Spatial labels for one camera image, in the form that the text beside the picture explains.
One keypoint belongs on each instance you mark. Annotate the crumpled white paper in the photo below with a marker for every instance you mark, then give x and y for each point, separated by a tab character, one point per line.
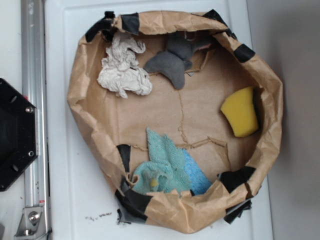
120	69

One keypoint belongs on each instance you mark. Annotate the brown paper bag bin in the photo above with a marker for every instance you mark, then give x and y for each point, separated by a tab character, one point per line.
114	128

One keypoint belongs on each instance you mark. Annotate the teal terry cloth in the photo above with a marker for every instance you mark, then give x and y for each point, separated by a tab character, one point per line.
165	169

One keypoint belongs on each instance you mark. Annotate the grey plush toy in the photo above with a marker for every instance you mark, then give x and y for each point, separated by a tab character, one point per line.
176	58

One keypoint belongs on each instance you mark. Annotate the blue sponge cloth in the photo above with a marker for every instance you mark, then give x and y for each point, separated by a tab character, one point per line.
199	183

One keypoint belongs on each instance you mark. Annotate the yellow sponge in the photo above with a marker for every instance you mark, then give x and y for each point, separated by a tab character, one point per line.
239	110

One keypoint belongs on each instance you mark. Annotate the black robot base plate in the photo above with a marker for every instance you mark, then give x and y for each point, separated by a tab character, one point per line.
18	139

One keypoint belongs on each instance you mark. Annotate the aluminium rail profile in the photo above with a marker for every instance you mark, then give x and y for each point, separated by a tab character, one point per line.
33	55

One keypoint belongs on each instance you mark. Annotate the metal corner bracket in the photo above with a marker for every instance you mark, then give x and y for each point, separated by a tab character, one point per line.
32	225

